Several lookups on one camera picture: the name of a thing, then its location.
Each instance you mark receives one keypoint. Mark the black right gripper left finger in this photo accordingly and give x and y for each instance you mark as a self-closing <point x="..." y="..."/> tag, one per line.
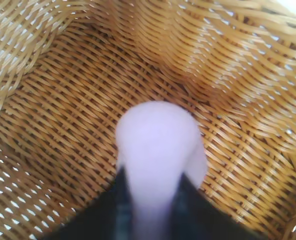
<point x="105" y="215"/>

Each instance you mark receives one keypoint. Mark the pink toy peach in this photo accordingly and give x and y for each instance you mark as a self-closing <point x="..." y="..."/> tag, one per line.
<point x="158" y="150"/>

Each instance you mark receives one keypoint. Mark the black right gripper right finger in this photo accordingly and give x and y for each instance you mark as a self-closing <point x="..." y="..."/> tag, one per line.
<point x="203" y="217"/>

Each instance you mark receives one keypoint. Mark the brown woven wicker basket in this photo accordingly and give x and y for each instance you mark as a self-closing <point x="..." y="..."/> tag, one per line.
<point x="75" y="100"/>

